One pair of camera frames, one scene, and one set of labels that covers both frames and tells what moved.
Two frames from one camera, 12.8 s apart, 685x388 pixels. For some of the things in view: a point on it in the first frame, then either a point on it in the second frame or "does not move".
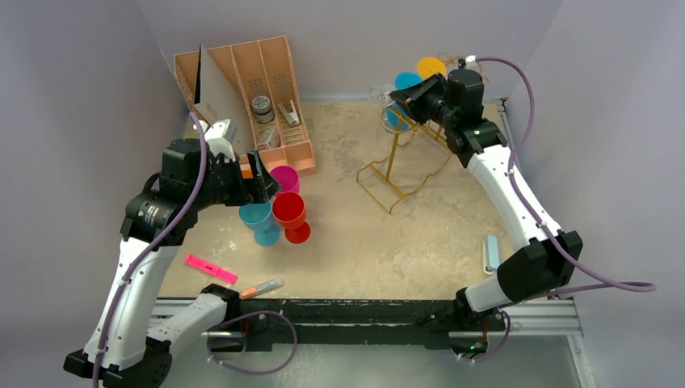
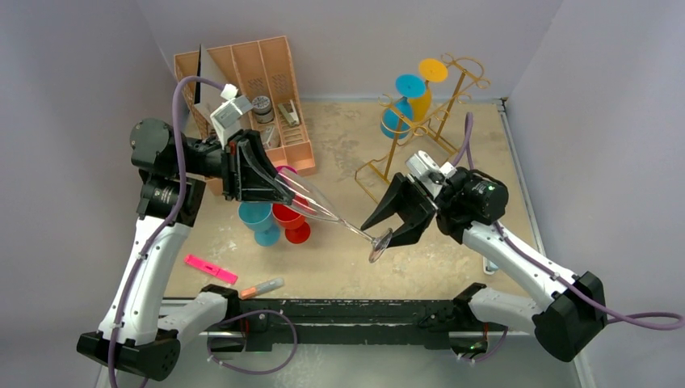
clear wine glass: (379, 95) -> (308, 199)
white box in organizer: (269, 138) does not move
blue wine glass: (258, 217) does not move
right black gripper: (422, 98) -> (424, 201)
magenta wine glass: (287, 179) does not move
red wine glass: (288, 210) does not move
